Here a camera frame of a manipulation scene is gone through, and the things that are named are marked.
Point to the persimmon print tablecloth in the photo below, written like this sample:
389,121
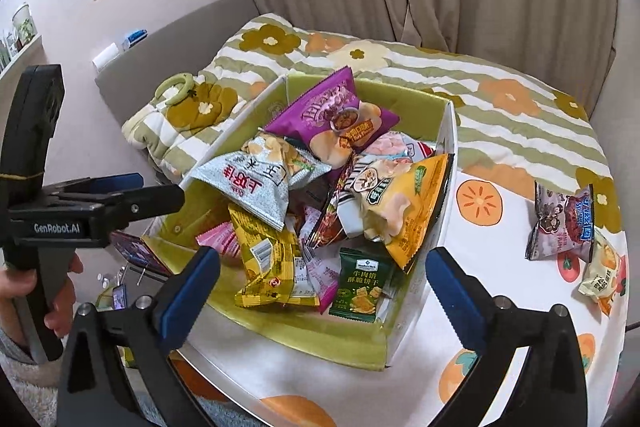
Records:
288,368

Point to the red patterned snack packet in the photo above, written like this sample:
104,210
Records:
341,217

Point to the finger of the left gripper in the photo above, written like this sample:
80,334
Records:
114,207
110,182

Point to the yellow chip bag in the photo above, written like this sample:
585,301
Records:
397,201

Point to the orange chiffon cake packet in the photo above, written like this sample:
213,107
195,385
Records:
602,281

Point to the green small snack packet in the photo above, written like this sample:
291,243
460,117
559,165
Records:
360,286

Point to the small pink white packet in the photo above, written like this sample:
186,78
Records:
324,268

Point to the floral striped quilt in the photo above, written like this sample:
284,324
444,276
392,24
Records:
513,129

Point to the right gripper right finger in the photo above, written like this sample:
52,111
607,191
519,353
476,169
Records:
551,387

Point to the white cup on shelf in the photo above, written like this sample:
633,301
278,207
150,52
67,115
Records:
24,24

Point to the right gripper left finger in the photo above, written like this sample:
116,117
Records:
94,389

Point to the person's left hand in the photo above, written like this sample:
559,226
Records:
22,302

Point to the red white snack packet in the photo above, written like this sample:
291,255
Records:
398,145

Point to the pink striped snack packet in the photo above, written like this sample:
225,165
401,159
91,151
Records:
222,238

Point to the dark purple snack packet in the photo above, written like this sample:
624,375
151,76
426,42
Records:
564,224

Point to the grey upholstered headboard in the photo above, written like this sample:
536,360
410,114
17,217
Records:
188,44

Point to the purple chip bag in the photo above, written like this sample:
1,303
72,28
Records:
332,121

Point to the silver grey snack bag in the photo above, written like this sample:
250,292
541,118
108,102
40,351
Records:
259,176

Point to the gold foil snack packet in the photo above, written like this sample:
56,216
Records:
275,269

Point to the blue capped white bottle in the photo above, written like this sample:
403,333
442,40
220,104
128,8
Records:
134,38

